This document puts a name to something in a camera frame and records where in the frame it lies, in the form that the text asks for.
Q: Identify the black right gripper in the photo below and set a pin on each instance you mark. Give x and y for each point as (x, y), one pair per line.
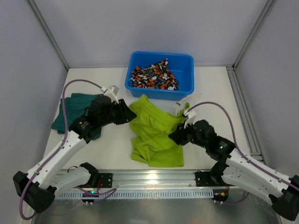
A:
(185, 134)

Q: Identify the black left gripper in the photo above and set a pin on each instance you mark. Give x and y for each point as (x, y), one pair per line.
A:
(120, 112)

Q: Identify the lime green shorts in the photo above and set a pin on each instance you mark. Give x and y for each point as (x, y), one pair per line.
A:
(152, 126)

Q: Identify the dark green shorts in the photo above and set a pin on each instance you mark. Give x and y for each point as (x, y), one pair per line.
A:
(74, 107)

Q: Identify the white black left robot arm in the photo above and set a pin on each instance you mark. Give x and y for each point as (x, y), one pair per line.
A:
(39, 186)

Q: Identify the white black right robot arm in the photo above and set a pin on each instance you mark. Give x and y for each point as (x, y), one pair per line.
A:
(236, 168)

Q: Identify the orange black patterned shorts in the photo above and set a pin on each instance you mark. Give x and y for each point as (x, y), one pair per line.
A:
(155, 76)

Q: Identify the blue plastic bin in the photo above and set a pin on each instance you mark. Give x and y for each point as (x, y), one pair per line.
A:
(181, 66)

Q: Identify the right controller board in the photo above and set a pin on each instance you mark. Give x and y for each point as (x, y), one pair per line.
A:
(220, 196)

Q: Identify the controller board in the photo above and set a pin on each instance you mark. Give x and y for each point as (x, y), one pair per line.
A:
(220, 196)
(89, 197)

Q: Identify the left controller board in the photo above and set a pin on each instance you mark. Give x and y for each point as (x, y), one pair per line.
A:
(89, 197)

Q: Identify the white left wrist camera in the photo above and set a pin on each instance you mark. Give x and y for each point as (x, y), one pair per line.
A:
(111, 92)

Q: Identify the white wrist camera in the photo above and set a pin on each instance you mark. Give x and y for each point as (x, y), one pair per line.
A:
(111, 92)
(189, 116)

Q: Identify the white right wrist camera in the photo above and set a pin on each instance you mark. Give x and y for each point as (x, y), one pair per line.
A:
(189, 116)

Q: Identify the aluminium mounting rail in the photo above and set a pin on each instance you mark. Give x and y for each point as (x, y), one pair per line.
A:
(149, 179)

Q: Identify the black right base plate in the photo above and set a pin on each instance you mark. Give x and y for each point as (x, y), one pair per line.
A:
(205, 179)

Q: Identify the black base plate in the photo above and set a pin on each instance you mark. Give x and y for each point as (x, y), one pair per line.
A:
(205, 179)
(104, 180)

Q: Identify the grey slotted cable duct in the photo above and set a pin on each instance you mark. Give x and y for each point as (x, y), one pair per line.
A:
(144, 194)

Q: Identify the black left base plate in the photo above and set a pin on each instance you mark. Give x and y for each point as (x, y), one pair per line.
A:
(104, 180)

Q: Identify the right side aluminium rail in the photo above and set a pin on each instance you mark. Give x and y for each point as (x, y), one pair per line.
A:
(246, 120)

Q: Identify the left aluminium frame post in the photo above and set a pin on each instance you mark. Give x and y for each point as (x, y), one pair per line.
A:
(36, 11)

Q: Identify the aluminium frame post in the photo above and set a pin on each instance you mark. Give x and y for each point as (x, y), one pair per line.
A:
(36, 11)
(254, 31)

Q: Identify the right aluminium frame post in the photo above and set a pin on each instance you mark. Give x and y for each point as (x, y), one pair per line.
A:
(254, 31)

